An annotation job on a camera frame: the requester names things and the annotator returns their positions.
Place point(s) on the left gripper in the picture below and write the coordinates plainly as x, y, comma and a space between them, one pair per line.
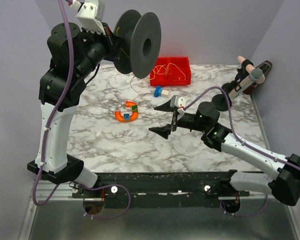
110, 42

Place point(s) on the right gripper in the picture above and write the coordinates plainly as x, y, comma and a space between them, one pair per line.
174, 120

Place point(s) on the dark grey perforated spool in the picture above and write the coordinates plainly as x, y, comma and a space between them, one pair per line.
142, 36

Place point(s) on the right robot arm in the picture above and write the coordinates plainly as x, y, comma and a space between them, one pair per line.
280, 174

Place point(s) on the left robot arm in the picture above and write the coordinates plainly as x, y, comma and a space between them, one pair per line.
60, 90

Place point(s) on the blue and white brick stack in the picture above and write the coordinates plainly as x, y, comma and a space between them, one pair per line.
160, 92

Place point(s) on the orange curved toy track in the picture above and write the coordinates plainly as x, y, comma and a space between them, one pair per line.
129, 116

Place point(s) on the red plastic bin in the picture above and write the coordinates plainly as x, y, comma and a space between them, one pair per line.
171, 72

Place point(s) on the black microphone stand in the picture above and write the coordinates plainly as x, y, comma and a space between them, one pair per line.
219, 100

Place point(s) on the rhinestone microphone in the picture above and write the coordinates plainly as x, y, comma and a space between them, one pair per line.
241, 87

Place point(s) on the brown box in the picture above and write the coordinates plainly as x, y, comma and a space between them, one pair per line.
258, 74

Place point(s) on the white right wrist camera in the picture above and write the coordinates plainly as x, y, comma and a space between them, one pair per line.
178, 103

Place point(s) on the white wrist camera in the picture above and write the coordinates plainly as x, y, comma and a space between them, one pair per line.
178, 103
90, 14

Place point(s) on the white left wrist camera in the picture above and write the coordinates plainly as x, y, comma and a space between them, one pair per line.
90, 14

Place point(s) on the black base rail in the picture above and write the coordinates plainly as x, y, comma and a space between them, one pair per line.
162, 189

